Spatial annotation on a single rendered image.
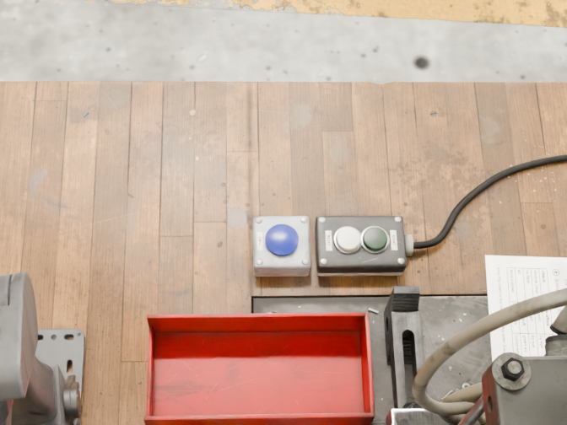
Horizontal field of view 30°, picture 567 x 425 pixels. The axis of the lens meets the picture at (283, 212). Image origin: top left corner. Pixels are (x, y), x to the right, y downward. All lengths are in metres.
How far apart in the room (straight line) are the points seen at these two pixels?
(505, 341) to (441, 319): 0.08
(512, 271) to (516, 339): 0.09
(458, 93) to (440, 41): 1.14
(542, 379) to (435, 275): 0.68
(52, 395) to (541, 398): 0.57
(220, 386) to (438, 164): 0.40
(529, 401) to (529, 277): 0.71
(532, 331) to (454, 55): 1.33
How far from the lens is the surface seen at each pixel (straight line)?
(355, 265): 1.25
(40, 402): 1.03
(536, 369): 0.63
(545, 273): 1.33
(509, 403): 0.62
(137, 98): 1.39
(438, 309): 1.28
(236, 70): 2.46
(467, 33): 2.58
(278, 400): 1.22
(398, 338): 1.18
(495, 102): 1.42
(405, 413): 0.99
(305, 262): 1.25
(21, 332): 0.81
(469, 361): 1.27
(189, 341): 1.24
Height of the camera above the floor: 2.09
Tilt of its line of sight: 66 degrees down
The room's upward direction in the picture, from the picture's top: 6 degrees clockwise
